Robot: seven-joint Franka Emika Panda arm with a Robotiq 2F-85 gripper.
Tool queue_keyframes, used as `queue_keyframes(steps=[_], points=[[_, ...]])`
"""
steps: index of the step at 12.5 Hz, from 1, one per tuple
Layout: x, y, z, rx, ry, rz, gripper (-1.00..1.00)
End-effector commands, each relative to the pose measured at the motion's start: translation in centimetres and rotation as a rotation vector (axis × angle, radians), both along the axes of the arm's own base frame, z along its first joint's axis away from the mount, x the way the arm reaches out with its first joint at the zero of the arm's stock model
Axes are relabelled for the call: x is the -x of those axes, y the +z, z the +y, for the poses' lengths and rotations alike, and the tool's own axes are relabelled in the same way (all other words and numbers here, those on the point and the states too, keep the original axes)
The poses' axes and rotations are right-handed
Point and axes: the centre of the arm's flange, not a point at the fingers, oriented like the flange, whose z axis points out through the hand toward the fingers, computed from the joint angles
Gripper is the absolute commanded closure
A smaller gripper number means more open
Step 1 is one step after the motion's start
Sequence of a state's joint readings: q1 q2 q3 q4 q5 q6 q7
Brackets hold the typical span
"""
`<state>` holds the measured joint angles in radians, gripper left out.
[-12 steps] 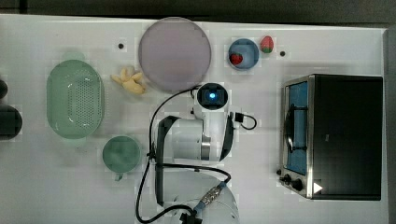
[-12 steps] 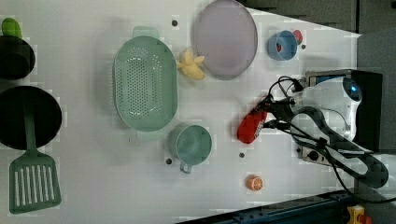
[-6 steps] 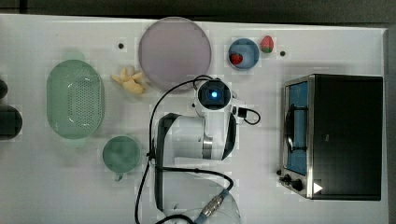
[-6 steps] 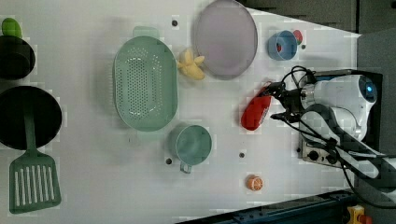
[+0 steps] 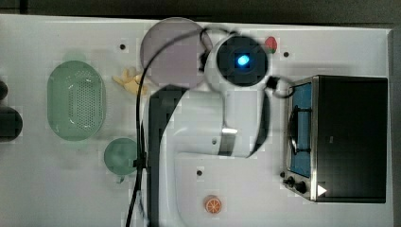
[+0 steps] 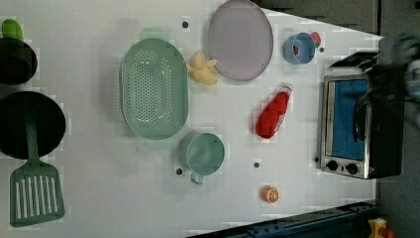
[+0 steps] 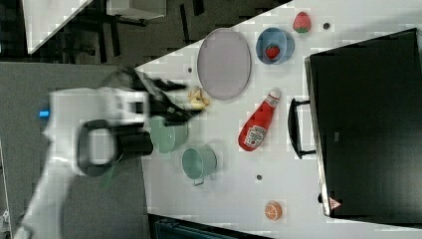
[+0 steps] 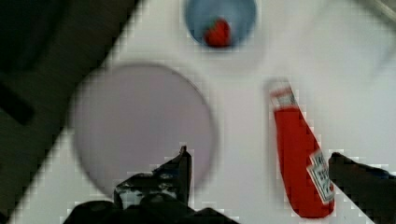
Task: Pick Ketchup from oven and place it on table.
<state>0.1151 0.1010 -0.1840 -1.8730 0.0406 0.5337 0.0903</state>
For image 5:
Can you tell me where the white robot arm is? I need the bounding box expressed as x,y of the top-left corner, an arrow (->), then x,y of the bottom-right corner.
144,34 -> 270,227

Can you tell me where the black toaster oven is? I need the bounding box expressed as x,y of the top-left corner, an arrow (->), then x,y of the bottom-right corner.
280,75 -> 388,203

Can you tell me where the round lilac plate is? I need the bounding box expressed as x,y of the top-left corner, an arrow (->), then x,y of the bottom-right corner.
140,17 -> 205,88

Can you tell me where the peeled toy banana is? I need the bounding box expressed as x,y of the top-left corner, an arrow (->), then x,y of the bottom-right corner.
113,67 -> 148,96

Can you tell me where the toy orange slice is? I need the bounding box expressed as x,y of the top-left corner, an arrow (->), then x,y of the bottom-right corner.
203,195 -> 222,215

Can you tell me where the green mug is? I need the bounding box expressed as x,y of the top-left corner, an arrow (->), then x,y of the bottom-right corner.
103,138 -> 138,183

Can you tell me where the large red toy strawberry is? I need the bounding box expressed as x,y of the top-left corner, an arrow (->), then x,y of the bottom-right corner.
265,36 -> 277,54

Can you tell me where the green perforated colander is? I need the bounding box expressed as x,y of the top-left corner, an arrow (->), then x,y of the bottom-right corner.
47,61 -> 106,141

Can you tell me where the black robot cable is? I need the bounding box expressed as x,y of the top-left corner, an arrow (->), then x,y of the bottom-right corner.
125,26 -> 240,227

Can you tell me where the black oven door handle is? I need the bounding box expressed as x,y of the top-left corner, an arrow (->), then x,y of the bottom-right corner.
288,106 -> 311,155

